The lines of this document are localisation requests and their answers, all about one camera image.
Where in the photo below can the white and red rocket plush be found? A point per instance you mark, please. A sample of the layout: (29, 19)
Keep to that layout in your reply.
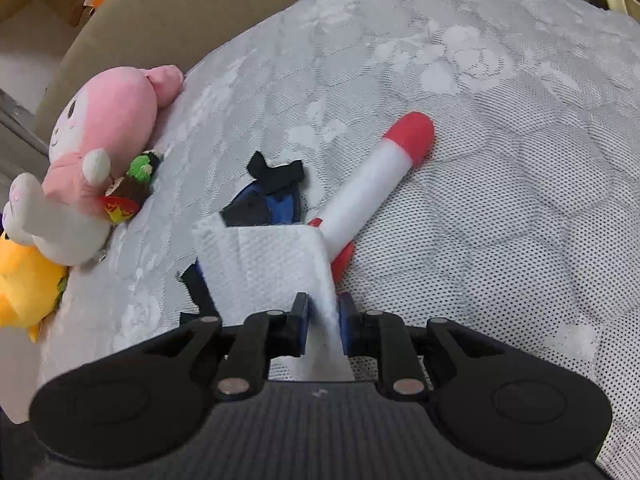
(365, 180)

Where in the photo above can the beige headboard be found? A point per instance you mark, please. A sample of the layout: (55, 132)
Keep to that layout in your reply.
(200, 10)

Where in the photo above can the white cloth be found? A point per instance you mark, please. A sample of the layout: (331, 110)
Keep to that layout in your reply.
(270, 260)

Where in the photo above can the yellow plush toy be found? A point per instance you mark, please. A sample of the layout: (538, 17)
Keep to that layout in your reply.
(25, 280)

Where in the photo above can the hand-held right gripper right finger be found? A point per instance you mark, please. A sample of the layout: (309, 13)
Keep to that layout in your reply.
(344, 327)

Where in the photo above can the grey quilted mattress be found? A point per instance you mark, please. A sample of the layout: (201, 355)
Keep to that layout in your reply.
(500, 185)

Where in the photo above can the pink and white plush toy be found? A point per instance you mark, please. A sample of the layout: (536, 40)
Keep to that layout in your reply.
(110, 110)

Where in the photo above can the small crochet doll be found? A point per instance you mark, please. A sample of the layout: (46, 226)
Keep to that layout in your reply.
(135, 187)

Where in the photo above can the blue and black knee pad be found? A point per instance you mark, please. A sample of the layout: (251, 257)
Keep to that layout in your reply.
(277, 207)

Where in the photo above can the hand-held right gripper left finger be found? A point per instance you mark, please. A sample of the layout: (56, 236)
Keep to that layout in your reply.
(301, 327)

